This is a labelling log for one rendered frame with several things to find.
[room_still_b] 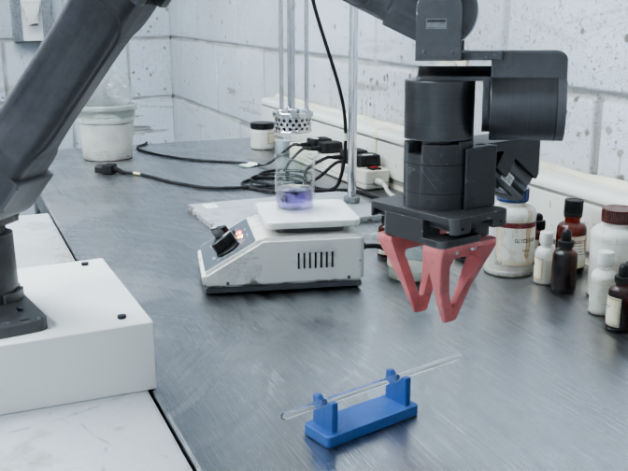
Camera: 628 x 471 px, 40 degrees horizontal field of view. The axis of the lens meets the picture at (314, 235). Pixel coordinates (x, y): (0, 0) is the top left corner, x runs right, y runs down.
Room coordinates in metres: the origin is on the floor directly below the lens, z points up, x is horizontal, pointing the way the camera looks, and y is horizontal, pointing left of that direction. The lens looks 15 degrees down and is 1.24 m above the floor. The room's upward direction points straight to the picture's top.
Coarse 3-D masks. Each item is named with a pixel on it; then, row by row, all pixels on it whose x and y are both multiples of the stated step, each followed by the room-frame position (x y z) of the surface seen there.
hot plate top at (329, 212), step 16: (256, 208) 1.10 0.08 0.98; (272, 208) 1.09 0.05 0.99; (320, 208) 1.09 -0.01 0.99; (336, 208) 1.09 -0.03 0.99; (272, 224) 1.01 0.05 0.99; (288, 224) 1.01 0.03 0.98; (304, 224) 1.02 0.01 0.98; (320, 224) 1.02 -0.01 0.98; (336, 224) 1.03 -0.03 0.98; (352, 224) 1.03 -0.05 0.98
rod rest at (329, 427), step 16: (400, 384) 0.68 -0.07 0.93; (368, 400) 0.69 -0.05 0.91; (384, 400) 0.69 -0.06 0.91; (400, 400) 0.68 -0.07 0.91; (320, 416) 0.64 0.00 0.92; (336, 416) 0.63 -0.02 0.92; (352, 416) 0.66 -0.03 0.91; (368, 416) 0.66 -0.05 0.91; (384, 416) 0.66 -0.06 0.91; (400, 416) 0.67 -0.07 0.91; (320, 432) 0.63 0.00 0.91; (336, 432) 0.63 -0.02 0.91; (352, 432) 0.63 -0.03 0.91; (368, 432) 0.64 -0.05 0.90
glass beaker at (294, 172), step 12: (276, 156) 1.09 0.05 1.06; (288, 156) 1.11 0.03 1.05; (300, 156) 1.11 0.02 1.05; (312, 156) 1.10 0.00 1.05; (276, 168) 1.08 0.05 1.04; (288, 168) 1.06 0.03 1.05; (300, 168) 1.06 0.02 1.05; (312, 168) 1.07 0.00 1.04; (276, 180) 1.08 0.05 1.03; (288, 180) 1.06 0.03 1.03; (300, 180) 1.06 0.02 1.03; (312, 180) 1.07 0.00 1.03; (276, 192) 1.08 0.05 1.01; (288, 192) 1.06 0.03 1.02; (300, 192) 1.06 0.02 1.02; (312, 192) 1.07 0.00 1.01; (276, 204) 1.08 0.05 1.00; (288, 204) 1.06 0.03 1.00; (300, 204) 1.06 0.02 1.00; (312, 204) 1.07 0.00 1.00
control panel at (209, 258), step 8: (240, 224) 1.11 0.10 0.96; (248, 224) 1.09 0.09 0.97; (240, 232) 1.07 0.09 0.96; (248, 232) 1.06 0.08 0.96; (240, 240) 1.04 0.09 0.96; (248, 240) 1.03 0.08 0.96; (200, 248) 1.10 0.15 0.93; (208, 248) 1.08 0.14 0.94; (240, 248) 1.01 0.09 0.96; (208, 256) 1.05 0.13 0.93; (216, 256) 1.03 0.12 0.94; (224, 256) 1.01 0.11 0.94; (208, 264) 1.02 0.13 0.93; (216, 264) 1.00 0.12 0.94
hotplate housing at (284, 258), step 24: (264, 240) 1.01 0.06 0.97; (288, 240) 1.01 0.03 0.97; (312, 240) 1.01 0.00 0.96; (336, 240) 1.02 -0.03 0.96; (360, 240) 1.03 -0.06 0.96; (240, 264) 1.00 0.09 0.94; (264, 264) 1.00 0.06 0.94; (288, 264) 1.01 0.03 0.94; (312, 264) 1.01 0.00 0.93; (336, 264) 1.02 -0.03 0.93; (360, 264) 1.03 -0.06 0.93; (216, 288) 1.00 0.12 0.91; (240, 288) 1.00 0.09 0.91; (264, 288) 1.01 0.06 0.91; (288, 288) 1.01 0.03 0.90
